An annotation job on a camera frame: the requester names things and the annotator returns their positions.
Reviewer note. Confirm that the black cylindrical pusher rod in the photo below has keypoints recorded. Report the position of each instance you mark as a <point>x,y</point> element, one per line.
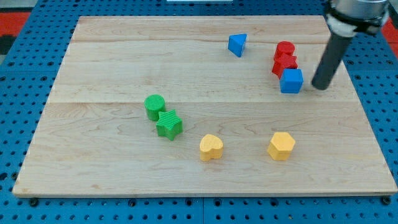
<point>330,61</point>

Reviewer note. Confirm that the blue triangle block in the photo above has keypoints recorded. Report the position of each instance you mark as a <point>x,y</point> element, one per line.
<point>236,44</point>

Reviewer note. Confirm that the yellow hexagon block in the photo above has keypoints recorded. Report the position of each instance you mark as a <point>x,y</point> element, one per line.
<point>280,146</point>

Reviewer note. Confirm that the red star block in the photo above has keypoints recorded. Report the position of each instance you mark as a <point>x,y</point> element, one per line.
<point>282,62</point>

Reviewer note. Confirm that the green cylinder block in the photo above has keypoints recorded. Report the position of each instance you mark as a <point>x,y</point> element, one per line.
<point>154,104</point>

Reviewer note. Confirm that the blue cube block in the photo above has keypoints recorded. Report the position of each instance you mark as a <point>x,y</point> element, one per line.
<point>291,80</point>

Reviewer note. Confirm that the red cylinder block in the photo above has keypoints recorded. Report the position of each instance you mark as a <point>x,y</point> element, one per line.
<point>284,47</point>

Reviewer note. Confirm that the yellow heart block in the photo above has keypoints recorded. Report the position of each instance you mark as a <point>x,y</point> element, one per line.
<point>211,147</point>

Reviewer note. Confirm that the wooden board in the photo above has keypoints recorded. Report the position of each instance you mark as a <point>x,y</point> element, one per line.
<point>94,138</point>

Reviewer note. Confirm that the green star block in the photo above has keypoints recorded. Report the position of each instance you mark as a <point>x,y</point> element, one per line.
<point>169,124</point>

